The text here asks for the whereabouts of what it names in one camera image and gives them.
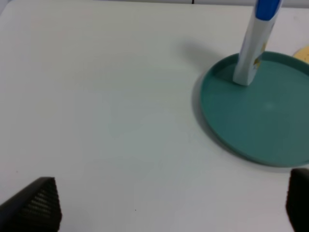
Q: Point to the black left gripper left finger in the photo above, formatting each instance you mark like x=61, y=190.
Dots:
x=35, y=208

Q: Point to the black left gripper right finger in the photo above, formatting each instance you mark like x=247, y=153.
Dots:
x=297, y=202

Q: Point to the white blue-capped shampoo bottle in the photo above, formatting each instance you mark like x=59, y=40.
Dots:
x=256, y=38

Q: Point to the teal round plastic plate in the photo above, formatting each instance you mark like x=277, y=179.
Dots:
x=266, y=122

